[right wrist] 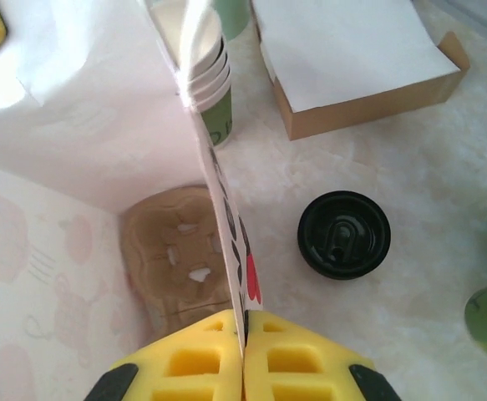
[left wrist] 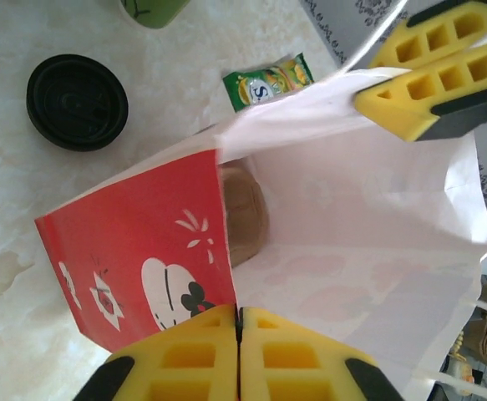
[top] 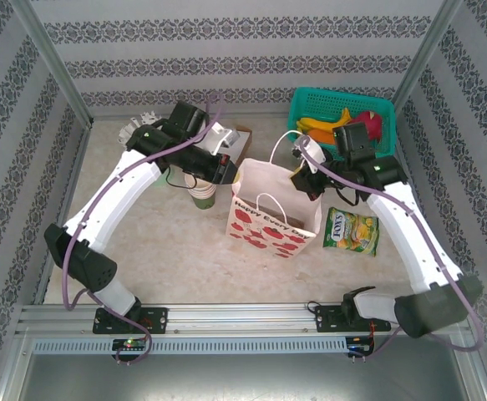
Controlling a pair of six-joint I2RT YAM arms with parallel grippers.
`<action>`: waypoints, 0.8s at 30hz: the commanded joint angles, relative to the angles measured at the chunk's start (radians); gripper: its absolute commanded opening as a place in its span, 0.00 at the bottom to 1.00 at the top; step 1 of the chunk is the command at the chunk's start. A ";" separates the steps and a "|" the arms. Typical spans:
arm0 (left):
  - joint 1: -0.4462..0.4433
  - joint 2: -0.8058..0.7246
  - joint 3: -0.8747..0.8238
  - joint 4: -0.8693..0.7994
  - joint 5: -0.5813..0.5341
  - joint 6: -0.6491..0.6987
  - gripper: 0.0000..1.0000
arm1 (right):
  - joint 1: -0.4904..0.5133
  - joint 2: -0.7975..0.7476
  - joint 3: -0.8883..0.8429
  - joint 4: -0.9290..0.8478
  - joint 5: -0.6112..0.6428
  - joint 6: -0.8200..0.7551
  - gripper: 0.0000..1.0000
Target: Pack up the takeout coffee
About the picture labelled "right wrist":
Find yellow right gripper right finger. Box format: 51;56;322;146
242;310;401;401

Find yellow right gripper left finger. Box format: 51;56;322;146
83;309;244;401

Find brown pulp cup carrier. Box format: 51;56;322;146
119;185;235;338

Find white red printed paper bag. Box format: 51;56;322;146
0;0;265;401

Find black plastic cup lid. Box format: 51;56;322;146
297;190;393;281

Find mint green round container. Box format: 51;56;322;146
212;0;253;42

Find kraft cardboard napkin box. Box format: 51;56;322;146
253;0;473;142

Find brown cardboard box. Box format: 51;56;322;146
254;0;456;114

